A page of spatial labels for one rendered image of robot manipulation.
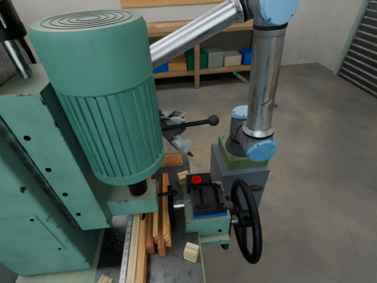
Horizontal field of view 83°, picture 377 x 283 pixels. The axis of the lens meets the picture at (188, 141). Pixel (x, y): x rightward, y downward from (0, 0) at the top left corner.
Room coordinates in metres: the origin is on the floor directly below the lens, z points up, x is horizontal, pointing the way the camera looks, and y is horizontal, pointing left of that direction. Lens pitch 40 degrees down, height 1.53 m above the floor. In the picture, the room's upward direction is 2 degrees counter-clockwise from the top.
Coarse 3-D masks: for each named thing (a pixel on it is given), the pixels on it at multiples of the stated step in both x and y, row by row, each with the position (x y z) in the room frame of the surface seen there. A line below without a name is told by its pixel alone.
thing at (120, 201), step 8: (152, 184) 0.40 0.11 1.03; (112, 192) 0.38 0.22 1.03; (120, 192) 0.38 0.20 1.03; (128, 192) 0.37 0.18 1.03; (152, 192) 0.37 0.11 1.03; (112, 200) 0.35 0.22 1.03; (120, 200) 0.35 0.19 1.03; (128, 200) 0.35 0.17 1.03; (136, 200) 0.35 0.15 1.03; (144, 200) 0.35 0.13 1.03; (152, 200) 0.35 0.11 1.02; (112, 208) 0.34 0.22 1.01; (120, 208) 0.34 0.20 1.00; (128, 208) 0.35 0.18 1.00; (136, 208) 0.35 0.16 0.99; (144, 208) 0.35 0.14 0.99; (152, 208) 0.35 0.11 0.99
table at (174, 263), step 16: (160, 176) 0.54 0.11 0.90; (176, 176) 0.54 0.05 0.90; (176, 224) 0.35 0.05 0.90; (176, 240) 0.29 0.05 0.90; (192, 240) 0.29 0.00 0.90; (208, 240) 0.30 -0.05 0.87; (224, 240) 0.30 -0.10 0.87; (176, 256) 0.25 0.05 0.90; (160, 272) 0.21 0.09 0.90; (176, 272) 0.21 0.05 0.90; (192, 272) 0.21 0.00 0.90
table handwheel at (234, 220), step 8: (232, 184) 0.53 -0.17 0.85; (240, 184) 0.46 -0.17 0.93; (232, 192) 0.53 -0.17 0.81; (248, 192) 0.42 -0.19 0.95; (232, 200) 0.52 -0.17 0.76; (248, 200) 0.39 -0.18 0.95; (240, 208) 0.44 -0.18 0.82; (248, 208) 0.37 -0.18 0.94; (256, 208) 0.36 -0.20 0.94; (232, 216) 0.41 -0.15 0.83; (240, 216) 0.40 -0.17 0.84; (248, 216) 0.38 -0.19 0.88; (256, 216) 0.34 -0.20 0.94; (232, 224) 0.39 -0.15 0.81; (240, 224) 0.38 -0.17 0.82; (248, 224) 0.38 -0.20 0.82; (256, 224) 0.32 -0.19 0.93; (240, 232) 0.41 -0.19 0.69; (256, 232) 0.30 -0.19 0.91; (240, 240) 0.38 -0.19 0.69; (256, 240) 0.29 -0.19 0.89; (240, 248) 0.35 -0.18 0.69; (256, 248) 0.28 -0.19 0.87; (248, 256) 0.30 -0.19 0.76; (256, 256) 0.26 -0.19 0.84
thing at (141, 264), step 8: (144, 232) 0.30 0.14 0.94; (144, 240) 0.28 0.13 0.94; (144, 248) 0.26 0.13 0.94; (144, 256) 0.24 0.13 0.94; (136, 264) 0.22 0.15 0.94; (144, 264) 0.22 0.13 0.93; (136, 272) 0.20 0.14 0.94; (144, 272) 0.20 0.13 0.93; (136, 280) 0.18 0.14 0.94; (144, 280) 0.19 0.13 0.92
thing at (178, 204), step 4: (168, 188) 0.41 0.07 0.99; (168, 196) 0.38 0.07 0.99; (172, 196) 0.38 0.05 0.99; (168, 200) 0.37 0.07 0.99; (172, 200) 0.37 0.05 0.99; (176, 200) 0.39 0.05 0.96; (180, 200) 0.39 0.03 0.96; (184, 200) 0.39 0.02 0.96; (188, 200) 0.39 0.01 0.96; (168, 204) 0.36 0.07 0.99; (172, 204) 0.35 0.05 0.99; (176, 204) 0.38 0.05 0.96; (180, 204) 0.38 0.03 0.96; (168, 208) 0.34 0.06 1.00; (172, 208) 0.34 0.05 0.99; (176, 208) 0.37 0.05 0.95; (168, 212) 0.34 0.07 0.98; (172, 212) 0.34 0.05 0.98; (172, 216) 0.34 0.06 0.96; (172, 220) 0.34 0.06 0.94; (172, 224) 0.34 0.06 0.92
